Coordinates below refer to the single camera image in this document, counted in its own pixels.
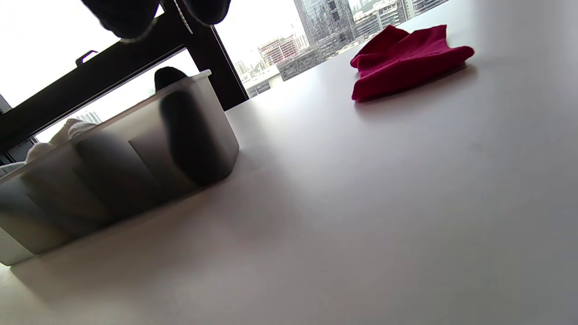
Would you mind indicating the person's right hand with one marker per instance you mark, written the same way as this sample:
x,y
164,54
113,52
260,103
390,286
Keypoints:
x,y
126,18

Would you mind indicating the black sock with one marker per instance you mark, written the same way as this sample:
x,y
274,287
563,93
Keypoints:
x,y
185,131

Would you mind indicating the red sock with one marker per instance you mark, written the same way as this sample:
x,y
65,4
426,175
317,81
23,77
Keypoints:
x,y
406,63

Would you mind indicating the grey divided storage box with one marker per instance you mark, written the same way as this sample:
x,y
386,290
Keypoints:
x,y
113,180

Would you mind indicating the grey high-rise building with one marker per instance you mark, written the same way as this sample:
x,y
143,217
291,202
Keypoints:
x,y
325,22

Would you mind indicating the black window frame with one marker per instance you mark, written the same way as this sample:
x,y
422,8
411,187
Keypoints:
x,y
113,67

